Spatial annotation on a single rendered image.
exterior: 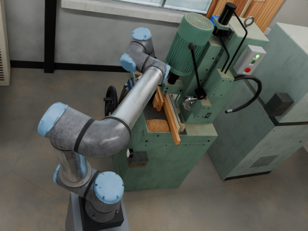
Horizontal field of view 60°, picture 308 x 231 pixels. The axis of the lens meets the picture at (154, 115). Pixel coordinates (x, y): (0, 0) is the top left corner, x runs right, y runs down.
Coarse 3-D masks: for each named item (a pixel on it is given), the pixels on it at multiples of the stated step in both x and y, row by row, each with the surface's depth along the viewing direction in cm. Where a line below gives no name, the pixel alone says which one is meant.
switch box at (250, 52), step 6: (246, 48) 145; (252, 48) 143; (258, 48) 146; (246, 54) 145; (252, 54) 143; (258, 54) 144; (264, 54) 145; (240, 60) 150; (246, 60) 146; (252, 60) 147; (258, 60) 148; (234, 66) 154; (240, 66) 150; (246, 66) 149; (252, 66) 150; (240, 72) 152; (252, 72) 154
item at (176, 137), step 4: (164, 100) 177; (164, 104) 177; (168, 104) 175; (164, 108) 177; (168, 108) 173; (168, 112) 170; (168, 116) 170; (168, 120) 170; (172, 120) 167; (172, 124) 165; (172, 128) 164; (172, 132) 164; (176, 132) 161; (176, 136) 159; (176, 140) 158; (180, 140) 158
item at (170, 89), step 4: (176, 80) 174; (180, 80) 175; (160, 84) 173; (164, 84) 168; (168, 84) 168; (176, 84) 171; (180, 84) 172; (160, 88) 173; (164, 88) 168; (168, 88) 169; (172, 88) 170; (176, 88) 171; (180, 88) 172; (164, 92) 171; (168, 92) 172; (172, 92) 173; (176, 92) 174
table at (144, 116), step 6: (132, 72) 193; (150, 102) 178; (144, 108) 172; (150, 108) 174; (156, 108) 176; (162, 108) 177; (144, 114) 169; (150, 114) 170; (156, 114) 172; (162, 114) 174; (144, 120) 166; (144, 126) 165; (144, 132) 165; (150, 132) 160; (156, 132) 162; (162, 132) 163; (168, 132) 165
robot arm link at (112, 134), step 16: (144, 64) 124; (160, 64) 124; (144, 80) 110; (160, 80) 120; (128, 96) 99; (144, 96) 102; (128, 112) 91; (96, 128) 79; (112, 128) 81; (128, 128) 85; (80, 144) 77; (96, 144) 78; (112, 144) 80
